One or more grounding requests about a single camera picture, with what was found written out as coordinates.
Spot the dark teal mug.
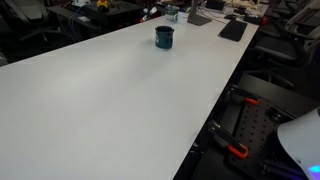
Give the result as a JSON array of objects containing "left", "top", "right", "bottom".
[{"left": 154, "top": 25, "right": 175, "bottom": 51}]

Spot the white marker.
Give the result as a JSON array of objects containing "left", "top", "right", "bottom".
[{"left": 139, "top": 6, "right": 158, "bottom": 24}]

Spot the white ceramic mug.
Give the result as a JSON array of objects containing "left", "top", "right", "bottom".
[{"left": 173, "top": 11, "right": 190, "bottom": 25}]

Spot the grey monitor stand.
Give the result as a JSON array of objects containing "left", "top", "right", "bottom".
[{"left": 187, "top": 0, "right": 213, "bottom": 27}]

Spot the black desk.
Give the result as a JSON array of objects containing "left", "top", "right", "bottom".
[{"left": 46, "top": 0, "right": 145, "bottom": 34}]

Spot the black flat pad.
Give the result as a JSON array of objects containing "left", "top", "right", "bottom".
[{"left": 218, "top": 19, "right": 249, "bottom": 43}]

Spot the black box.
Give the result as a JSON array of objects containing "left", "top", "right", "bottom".
[{"left": 205, "top": 0, "right": 226, "bottom": 11}]

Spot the yellow toy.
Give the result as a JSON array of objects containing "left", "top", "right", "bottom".
[{"left": 96, "top": 0, "right": 110, "bottom": 10}]

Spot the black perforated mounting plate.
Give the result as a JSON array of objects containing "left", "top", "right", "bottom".
[{"left": 228, "top": 96, "right": 303, "bottom": 178}]

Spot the black robot cart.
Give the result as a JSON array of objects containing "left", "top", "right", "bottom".
[{"left": 191, "top": 73, "right": 320, "bottom": 180}]

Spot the black office chair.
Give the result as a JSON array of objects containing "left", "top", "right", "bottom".
[{"left": 253, "top": 19, "right": 316, "bottom": 68}]

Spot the grey mesh office chair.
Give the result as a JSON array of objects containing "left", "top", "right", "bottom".
[{"left": 284, "top": 0, "right": 320, "bottom": 36}]

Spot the orange handled black clamp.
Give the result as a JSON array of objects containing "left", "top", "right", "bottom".
[
  {"left": 226, "top": 84, "right": 260, "bottom": 106},
  {"left": 208, "top": 120, "right": 250, "bottom": 159}
]

